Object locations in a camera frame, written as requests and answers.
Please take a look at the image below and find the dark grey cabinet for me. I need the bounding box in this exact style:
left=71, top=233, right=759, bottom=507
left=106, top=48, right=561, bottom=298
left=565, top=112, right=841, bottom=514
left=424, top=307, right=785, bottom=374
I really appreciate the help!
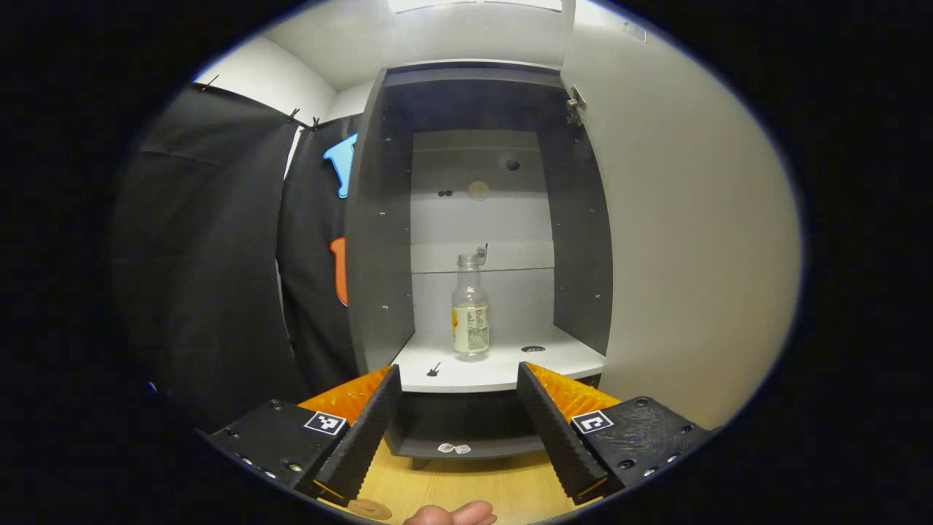
left=344, top=60, right=613, bottom=467

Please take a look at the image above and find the black backdrop cloth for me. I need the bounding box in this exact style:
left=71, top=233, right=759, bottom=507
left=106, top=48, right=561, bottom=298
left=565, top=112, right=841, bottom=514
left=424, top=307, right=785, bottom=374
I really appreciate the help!
left=109, top=82, right=362, bottom=431

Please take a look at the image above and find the round wooden coaster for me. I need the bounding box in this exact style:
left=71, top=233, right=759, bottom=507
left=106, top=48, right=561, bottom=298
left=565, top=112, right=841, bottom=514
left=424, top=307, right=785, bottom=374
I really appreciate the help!
left=346, top=498, right=393, bottom=521

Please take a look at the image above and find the ceiling light panel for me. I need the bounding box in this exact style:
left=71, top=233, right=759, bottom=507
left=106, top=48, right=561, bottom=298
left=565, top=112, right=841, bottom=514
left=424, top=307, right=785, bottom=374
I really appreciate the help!
left=386, top=0, right=563, bottom=14

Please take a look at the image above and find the grey cabinet door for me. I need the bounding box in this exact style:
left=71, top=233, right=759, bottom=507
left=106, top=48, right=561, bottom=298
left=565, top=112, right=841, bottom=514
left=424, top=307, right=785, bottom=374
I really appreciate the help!
left=560, top=0, right=803, bottom=431

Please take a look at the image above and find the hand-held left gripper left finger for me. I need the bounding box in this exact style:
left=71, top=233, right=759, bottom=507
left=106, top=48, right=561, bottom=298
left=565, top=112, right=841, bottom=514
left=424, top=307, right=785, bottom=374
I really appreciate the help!
left=195, top=365, right=403, bottom=509

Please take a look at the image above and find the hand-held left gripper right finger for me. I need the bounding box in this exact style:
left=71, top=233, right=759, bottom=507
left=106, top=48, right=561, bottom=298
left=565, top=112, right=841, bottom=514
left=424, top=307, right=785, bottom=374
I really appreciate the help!
left=516, top=361, right=714, bottom=506

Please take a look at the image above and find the clear plastic bottle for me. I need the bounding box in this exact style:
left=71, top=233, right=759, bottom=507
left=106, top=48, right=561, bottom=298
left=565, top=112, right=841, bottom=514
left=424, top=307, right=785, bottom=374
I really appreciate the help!
left=450, top=253, right=491, bottom=359

